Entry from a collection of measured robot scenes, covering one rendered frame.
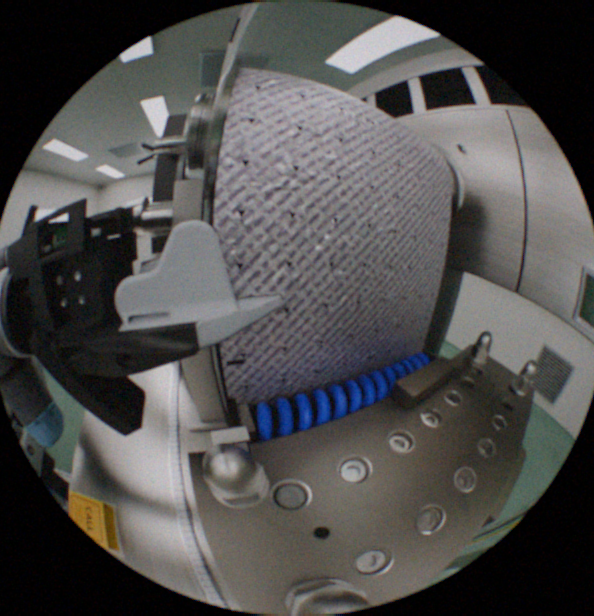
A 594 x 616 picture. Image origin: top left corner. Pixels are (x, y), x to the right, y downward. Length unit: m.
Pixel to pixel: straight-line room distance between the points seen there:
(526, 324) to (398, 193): 2.57
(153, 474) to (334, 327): 0.29
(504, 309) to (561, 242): 2.40
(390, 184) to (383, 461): 0.20
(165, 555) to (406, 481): 0.25
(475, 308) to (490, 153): 2.51
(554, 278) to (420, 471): 0.28
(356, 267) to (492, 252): 0.24
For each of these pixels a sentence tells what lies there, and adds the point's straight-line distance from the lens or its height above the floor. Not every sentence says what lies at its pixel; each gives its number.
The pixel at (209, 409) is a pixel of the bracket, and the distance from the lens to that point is 0.30.
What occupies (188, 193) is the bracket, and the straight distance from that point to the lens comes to 0.19.
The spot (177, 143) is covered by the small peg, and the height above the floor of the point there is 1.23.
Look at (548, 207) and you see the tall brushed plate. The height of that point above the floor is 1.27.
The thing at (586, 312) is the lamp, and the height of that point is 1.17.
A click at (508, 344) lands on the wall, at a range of 2.75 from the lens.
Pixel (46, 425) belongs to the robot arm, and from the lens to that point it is 0.30.
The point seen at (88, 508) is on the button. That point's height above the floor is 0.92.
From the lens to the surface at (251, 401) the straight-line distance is 0.17.
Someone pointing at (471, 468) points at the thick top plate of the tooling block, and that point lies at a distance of 0.19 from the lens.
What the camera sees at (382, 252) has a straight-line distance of 0.17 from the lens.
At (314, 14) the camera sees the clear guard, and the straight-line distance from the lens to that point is 0.75.
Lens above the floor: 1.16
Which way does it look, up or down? 22 degrees down
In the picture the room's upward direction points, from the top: 4 degrees clockwise
